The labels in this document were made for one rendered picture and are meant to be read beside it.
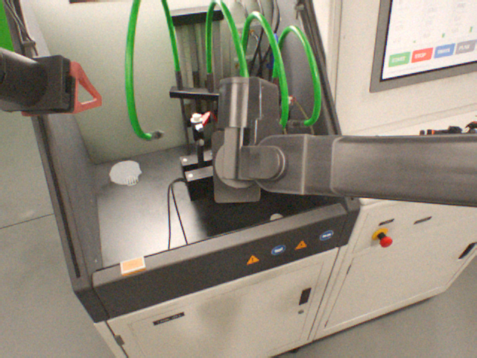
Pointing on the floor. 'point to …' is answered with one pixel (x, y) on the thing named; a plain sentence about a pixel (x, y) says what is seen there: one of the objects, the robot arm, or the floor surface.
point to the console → (379, 289)
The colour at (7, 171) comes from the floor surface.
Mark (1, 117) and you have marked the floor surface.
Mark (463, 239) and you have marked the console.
